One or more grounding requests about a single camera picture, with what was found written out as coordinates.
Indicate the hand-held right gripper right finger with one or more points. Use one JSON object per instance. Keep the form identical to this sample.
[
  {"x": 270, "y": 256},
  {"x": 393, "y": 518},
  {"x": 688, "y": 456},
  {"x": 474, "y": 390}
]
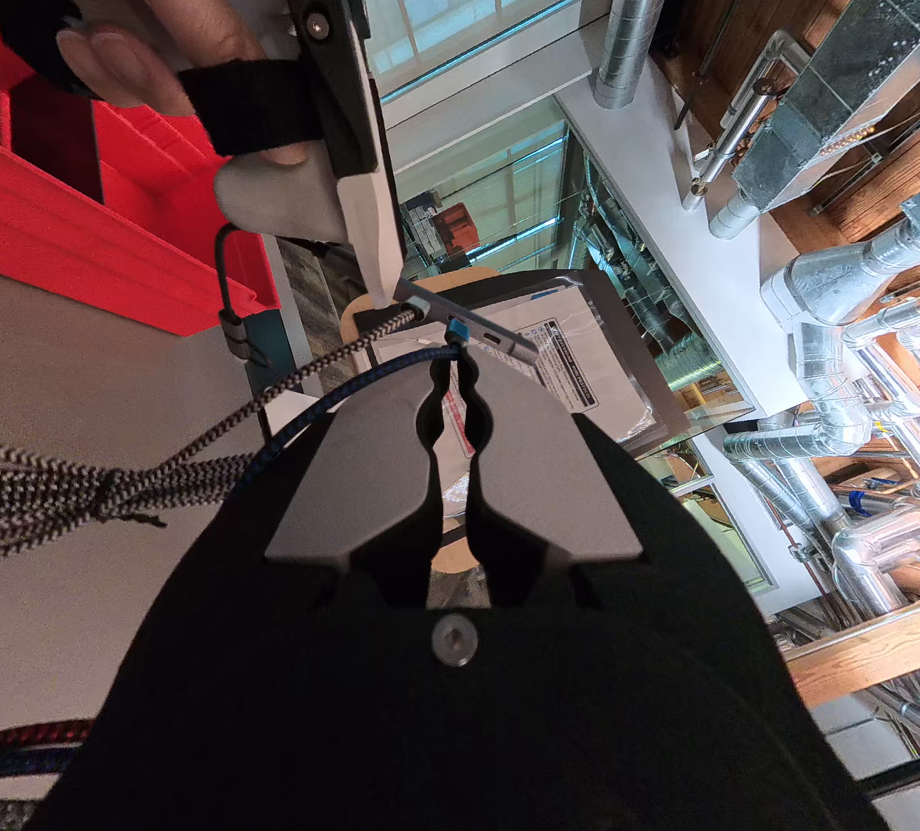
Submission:
[{"x": 546, "y": 486}]

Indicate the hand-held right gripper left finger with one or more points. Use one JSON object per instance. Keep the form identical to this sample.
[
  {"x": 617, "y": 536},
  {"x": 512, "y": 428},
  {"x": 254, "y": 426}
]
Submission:
[{"x": 338, "y": 486}]

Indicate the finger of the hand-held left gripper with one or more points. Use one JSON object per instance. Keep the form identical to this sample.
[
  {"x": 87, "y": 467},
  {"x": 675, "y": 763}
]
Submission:
[{"x": 374, "y": 234}]

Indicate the grey USB hub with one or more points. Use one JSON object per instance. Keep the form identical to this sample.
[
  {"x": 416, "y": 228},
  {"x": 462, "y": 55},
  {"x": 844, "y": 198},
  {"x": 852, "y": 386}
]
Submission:
[{"x": 435, "y": 303}]

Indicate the red plastic bin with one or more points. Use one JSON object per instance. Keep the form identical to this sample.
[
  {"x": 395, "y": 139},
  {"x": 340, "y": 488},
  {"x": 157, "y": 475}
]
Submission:
[{"x": 108, "y": 256}]

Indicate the metal shelf rack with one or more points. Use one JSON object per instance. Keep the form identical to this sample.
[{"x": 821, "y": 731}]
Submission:
[{"x": 420, "y": 227}]

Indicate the red storage case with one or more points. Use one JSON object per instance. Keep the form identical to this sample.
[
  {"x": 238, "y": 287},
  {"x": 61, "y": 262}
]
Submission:
[{"x": 453, "y": 223}]

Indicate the instruction sheet on stand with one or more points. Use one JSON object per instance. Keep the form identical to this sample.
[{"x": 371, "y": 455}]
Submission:
[{"x": 636, "y": 342}]

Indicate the black bin divider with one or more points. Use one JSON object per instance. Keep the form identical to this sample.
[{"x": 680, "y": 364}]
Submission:
[{"x": 50, "y": 141}]

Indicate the silver insulated pipes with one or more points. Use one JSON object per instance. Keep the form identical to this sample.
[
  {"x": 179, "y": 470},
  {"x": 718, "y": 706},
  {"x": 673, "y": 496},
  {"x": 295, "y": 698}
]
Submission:
[{"x": 826, "y": 313}]

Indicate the wooden beam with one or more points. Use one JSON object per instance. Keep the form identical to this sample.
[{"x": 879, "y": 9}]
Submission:
[{"x": 855, "y": 658}]

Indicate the rectangular silver air duct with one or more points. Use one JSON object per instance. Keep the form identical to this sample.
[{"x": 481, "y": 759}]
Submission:
[{"x": 826, "y": 90}]

